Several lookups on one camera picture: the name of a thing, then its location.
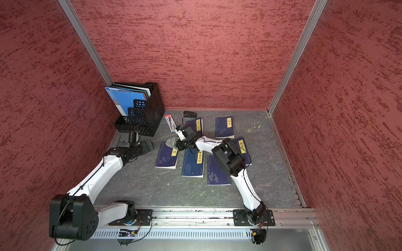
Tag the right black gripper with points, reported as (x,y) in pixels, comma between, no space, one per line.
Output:
(180,146)

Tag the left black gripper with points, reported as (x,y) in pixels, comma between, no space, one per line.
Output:
(150,144)

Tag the grey striped wiping cloth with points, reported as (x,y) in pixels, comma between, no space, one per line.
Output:
(172,142)

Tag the navy book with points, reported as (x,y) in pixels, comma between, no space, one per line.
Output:
(241,143)
(216,176)
(193,165)
(224,127)
(167,157)
(196,125)

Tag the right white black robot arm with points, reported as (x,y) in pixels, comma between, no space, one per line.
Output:
(228,156)

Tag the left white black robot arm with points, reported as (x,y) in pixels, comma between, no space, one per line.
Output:
(74,216)

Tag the pencil box white blue red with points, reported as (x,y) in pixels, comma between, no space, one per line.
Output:
(171,123)

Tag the black mesh file organizer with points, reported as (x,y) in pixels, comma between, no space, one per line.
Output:
(145,116)

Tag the blue folder in organizer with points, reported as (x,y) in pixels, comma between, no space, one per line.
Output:
(124,99)

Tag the dark folders in organizer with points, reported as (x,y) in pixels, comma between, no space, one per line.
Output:
(147,89)

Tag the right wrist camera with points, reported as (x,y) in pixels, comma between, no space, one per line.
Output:
(179,131)

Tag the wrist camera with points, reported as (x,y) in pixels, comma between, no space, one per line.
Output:
(179,131)
(128,139)

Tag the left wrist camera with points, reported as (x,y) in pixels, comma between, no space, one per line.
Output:
(128,139)

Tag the aluminium mounting rail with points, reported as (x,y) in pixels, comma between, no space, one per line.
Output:
(228,218)

